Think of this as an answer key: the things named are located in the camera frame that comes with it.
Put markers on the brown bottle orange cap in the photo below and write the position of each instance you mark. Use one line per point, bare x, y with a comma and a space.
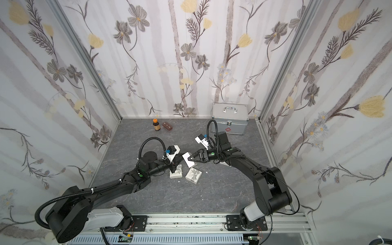
156, 124

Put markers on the aluminium mounting rail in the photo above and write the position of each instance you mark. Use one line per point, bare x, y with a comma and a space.
282, 229

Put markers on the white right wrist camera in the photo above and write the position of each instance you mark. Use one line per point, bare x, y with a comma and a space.
202, 140

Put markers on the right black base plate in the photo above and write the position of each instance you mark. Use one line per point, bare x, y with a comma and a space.
235, 225

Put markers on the white bow jewelry box left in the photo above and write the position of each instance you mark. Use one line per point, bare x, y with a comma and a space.
178, 173

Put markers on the white bow jewelry box middle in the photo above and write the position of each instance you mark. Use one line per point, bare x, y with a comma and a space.
193, 175

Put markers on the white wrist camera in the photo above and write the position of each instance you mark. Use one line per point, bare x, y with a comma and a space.
171, 153
202, 140

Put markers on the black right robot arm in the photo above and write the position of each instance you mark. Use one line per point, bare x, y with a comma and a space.
271, 193

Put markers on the silver aluminium first aid case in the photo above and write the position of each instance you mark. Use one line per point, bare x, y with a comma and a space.
230, 118

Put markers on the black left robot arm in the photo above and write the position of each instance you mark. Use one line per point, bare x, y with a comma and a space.
79, 210

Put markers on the white jewelry box lid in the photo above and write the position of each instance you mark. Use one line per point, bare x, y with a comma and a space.
189, 163

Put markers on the small green circuit board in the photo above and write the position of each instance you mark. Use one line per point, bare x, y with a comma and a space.
125, 238

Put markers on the small dark red box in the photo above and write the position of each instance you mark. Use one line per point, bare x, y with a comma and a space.
167, 126

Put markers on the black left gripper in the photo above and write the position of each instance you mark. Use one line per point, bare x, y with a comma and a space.
173, 163

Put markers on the white bow jewelry box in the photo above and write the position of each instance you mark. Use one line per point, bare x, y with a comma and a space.
193, 175
178, 173

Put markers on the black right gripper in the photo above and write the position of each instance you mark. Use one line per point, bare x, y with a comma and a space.
207, 154

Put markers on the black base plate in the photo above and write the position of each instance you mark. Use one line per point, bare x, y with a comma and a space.
134, 223
235, 225

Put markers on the white slotted cable duct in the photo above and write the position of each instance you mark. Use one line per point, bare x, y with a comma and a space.
181, 239

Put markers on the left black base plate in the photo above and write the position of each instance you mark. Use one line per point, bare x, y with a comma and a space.
134, 223

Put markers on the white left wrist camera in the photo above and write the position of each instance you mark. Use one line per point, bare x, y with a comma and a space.
171, 153

